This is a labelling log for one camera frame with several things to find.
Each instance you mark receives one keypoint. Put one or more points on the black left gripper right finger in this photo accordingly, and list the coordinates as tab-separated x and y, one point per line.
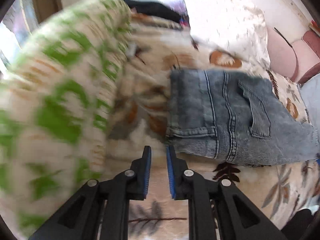
217	209

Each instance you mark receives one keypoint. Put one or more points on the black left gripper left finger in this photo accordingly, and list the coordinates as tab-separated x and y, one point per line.
100	210

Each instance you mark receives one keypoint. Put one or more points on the blue denim pants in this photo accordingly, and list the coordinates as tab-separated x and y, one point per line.
235	117

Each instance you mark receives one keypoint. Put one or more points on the green patterned folded quilt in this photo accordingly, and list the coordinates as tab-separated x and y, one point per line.
55	106

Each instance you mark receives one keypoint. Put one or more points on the light blue pillow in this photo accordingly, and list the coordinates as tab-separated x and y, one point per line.
310	93

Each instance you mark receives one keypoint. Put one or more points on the pink quilted bolster pillow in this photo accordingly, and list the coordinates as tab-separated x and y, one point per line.
283	58

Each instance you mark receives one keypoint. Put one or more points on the cream floral pillow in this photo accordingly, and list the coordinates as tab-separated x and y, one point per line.
237	30

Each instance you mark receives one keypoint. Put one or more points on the leaf pattern fleece blanket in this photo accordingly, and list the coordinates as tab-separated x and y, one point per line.
140	119

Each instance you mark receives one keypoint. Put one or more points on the stained glass door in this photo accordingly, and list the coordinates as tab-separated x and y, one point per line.
17	25

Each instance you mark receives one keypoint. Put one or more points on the black garment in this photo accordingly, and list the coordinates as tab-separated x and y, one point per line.
150	8

